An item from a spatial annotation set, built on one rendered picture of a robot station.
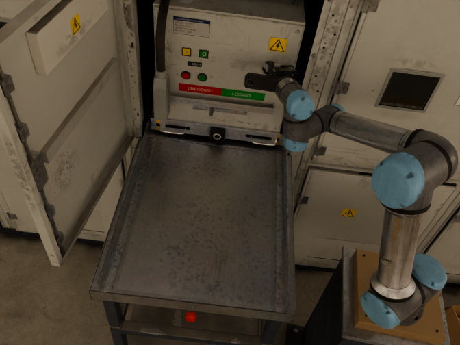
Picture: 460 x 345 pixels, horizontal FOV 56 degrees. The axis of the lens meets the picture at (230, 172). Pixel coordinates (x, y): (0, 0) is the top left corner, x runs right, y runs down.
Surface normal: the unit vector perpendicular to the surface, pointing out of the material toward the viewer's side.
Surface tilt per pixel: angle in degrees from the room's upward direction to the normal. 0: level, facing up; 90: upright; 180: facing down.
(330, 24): 90
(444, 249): 90
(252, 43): 90
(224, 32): 90
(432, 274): 8
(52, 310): 0
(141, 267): 0
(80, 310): 0
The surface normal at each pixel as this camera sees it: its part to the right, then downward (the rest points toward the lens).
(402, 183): -0.84, 0.23
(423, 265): 0.22, -0.72
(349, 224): -0.08, 0.73
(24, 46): 0.97, 0.22
